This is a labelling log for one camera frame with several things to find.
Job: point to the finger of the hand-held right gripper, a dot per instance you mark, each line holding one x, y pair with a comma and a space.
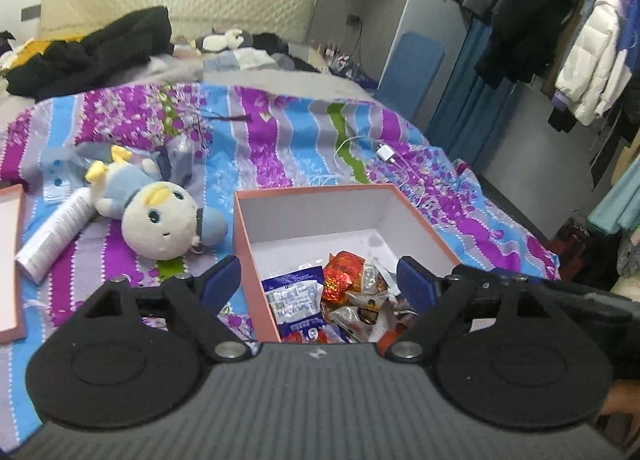
490, 277

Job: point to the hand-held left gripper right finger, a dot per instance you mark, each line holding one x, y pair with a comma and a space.
415, 282

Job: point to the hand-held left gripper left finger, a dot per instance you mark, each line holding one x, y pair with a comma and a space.
222, 282

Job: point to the clear packet of brown snacks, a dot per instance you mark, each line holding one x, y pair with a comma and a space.
375, 287

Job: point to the dark red snack packet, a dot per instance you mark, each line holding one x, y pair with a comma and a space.
392, 340

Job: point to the clear packet with dark label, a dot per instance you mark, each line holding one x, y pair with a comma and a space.
365, 322

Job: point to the small red snack packet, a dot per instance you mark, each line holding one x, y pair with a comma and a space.
345, 277

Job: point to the blue white snack packet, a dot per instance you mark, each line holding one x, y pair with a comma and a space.
295, 300

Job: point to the pink cardboard box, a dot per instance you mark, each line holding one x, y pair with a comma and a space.
320, 220

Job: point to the person's right hand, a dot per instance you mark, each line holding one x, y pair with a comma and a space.
625, 397

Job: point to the red and black bag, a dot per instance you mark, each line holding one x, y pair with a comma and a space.
575, 247

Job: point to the blue and white plush doll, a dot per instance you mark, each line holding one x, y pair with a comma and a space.
155, 222

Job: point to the grey plastic bag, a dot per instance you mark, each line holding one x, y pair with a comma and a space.
182, 160

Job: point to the teal cloth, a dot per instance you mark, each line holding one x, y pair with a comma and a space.
617, 200

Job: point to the floral striped quilt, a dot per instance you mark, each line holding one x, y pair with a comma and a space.
280, 140

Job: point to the white tube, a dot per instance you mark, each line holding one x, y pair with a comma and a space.
57, 235

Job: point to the blue curtain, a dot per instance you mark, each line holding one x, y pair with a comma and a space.
470, 100

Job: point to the clear bag with blue dots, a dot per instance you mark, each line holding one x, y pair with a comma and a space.
60, 175

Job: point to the blue padded board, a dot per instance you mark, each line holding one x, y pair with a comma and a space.
412, 72

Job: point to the pink box lid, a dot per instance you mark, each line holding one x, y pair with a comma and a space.
10, 260

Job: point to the grey bed sheet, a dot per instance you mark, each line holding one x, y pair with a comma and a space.
300, 82

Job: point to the folded light clothes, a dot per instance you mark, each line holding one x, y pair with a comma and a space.
250, 60

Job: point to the row of small bottles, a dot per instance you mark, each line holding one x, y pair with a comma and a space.
340, 57

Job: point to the black and white plush toy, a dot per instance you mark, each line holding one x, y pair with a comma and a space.
225, 40

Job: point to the white puffer jacket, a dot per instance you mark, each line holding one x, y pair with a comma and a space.
595, 55

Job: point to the black jacket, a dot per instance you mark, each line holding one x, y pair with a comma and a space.
100, 50

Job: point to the black hanging coat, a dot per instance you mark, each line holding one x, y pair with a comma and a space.
530, 15

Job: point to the yellow cloth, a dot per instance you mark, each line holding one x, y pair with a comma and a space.
40, 50

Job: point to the black wall outlet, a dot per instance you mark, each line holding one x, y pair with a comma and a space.
355, 19

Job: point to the grey wall outlet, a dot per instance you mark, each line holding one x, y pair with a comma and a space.
31, 13

